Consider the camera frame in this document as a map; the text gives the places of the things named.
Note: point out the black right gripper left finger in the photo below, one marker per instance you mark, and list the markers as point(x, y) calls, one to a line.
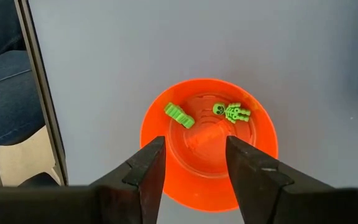
point(57, 205)

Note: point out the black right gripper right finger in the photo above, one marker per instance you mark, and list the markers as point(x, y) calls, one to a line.
point(275, 202)

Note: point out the orange plastic bowl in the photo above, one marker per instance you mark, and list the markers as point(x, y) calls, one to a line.
point(197, 193)

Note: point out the person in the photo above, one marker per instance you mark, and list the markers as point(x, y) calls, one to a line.
point(5, 93)

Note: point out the black table frame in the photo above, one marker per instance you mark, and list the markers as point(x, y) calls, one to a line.
point(42, 93)

